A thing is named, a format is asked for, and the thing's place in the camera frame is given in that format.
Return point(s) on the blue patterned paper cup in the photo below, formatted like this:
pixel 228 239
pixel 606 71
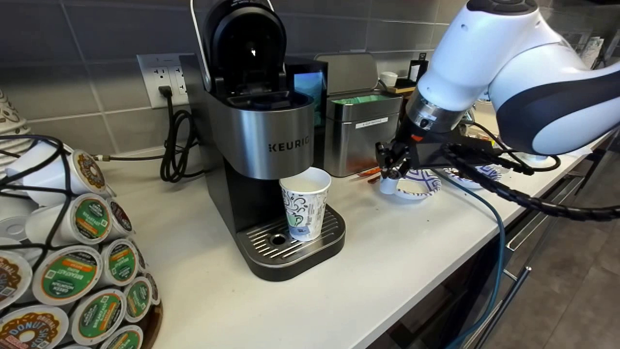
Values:
pixel 303 206

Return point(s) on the black box on rack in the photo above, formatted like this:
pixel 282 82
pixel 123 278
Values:
pixel 418 67

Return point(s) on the small white cup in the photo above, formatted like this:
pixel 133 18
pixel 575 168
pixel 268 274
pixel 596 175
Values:
pixel 389 80

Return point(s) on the stainless steel box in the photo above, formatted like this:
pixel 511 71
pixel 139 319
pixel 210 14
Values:
pixel 361 139

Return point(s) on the white double wall outlet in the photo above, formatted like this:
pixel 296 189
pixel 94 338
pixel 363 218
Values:
pixel 162 78

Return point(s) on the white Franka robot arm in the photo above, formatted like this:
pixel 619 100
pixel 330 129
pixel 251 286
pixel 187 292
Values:
pixel 516 65

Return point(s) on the black silver Keurig coffee maker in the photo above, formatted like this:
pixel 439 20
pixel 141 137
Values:
pixel 259 137

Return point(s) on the white blue patterned bowl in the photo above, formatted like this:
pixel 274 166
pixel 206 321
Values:
pixel 420 185

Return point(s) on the green lid coffee pod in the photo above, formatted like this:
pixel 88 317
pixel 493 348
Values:
pixel 139 298
pixel 90 218
pixel 123 338
pixel 69 274
pixel 98 317
pixel 121 263

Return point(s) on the orange stick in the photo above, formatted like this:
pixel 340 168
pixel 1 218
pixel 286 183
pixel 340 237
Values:
pixel 365 175

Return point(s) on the dark lid coffee pod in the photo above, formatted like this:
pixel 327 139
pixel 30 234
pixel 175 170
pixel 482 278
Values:
pixel 121 218

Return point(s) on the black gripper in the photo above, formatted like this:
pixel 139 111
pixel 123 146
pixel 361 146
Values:
pixel 423 148

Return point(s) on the brown lid coffee pod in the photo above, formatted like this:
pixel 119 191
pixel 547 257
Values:
pixel 11 280
pixel 88 170
pixel 32 331

